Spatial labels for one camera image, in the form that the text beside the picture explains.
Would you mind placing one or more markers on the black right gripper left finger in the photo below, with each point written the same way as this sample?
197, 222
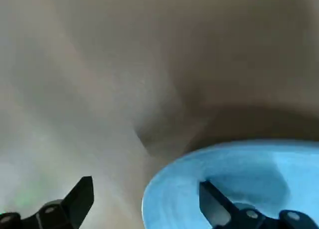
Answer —
72, 204

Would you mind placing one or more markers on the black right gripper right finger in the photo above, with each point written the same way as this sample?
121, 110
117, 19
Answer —
219, 209

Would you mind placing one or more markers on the blue plate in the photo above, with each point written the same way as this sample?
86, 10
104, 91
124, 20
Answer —
236, 169

